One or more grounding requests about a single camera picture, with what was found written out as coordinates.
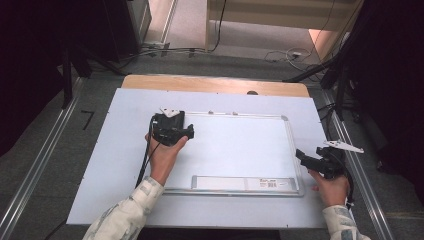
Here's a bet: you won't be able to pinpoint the grey power strip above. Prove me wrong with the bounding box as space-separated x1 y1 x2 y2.
142 40 172 57

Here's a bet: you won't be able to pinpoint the white floor cables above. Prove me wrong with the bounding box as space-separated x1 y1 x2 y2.
263 47 314 72

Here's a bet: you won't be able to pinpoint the dark curtain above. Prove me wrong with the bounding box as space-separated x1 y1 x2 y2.
0 0 108 158
346 0 424 204

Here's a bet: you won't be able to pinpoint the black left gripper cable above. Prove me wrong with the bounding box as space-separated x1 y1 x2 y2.
134 116 162 189

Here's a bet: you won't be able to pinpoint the silver-framed whiteboard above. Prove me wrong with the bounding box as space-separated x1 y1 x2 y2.
159 111 305 198

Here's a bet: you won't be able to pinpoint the person's left hand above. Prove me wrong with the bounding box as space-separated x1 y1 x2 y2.
144 132 190 187

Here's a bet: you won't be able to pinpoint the wooden table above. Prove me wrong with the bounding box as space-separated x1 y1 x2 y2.
121 74 311 99

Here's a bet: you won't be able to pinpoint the black tripod stand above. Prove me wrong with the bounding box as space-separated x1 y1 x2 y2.
282 33 364 122

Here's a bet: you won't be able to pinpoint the metal floor rail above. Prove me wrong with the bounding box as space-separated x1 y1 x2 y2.
0 77 85 240
320 89 397 240

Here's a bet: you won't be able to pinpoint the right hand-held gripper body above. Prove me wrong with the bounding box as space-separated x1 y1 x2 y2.
315 139 365 180

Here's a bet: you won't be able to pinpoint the person's right hand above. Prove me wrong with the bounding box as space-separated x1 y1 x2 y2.
307 168 350 208

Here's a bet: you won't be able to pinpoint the large white base board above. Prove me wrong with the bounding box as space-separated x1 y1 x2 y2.
66 87 328 230

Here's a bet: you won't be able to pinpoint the black hanging cable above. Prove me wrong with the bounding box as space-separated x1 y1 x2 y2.
209 0 228 53

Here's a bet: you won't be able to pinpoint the dark cabinet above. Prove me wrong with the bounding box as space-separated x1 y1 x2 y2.
101 0 153 63

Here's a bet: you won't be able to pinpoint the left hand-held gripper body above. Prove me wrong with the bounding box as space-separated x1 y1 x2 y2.
151 107 186 147

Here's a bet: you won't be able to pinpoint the black stand leg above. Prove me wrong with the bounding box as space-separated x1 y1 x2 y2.
61 46 75 110

